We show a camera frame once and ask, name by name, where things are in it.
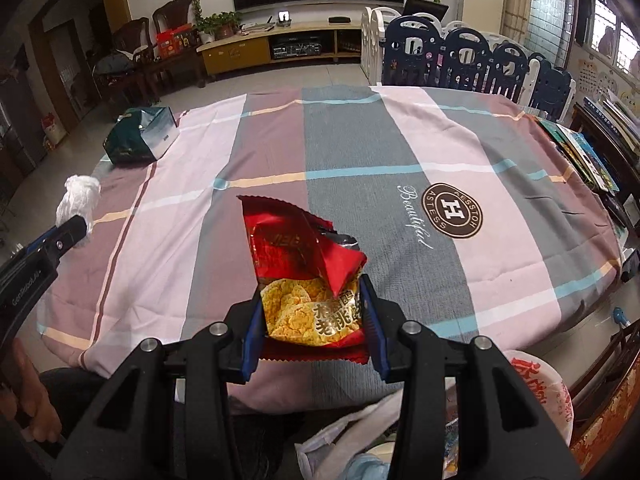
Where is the striped pink grey tablecloth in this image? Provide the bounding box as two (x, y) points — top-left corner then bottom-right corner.
(37, 87), (622, 377)

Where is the red gift box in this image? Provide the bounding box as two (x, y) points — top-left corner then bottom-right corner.
(156, 23), (196, 60)

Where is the dark wooden armchair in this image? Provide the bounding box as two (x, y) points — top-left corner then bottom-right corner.
(92, 0), (206, 108)

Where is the small white clock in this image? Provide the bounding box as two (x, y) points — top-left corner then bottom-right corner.
(277, 10), (292, 27)

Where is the stack of books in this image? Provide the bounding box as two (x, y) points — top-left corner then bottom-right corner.
(537, 93), (639, 207)

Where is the dark green tissue box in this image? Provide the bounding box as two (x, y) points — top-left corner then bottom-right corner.
(103, 106), (179, 166)

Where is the yellow wooden TV cabinet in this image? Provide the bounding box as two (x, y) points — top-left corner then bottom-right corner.
(196, 21), (361, 76)

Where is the white red plastic bag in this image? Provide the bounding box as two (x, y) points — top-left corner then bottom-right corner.
(294, 349), (575, 480)

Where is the potted green plant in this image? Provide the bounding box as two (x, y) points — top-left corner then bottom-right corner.
(195, 11), (241, 44)

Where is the navy white playpen fence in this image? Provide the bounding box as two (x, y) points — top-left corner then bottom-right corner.
(360, 6), (576, 122)

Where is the red snack bag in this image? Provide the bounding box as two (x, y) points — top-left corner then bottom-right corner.
(239, 195), (369, 364)

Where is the white tissue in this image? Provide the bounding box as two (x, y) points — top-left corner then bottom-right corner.
(55, 174), (101, 240)

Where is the person's left hand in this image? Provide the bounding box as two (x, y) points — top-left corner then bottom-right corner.
(1, 338), (62, 442)

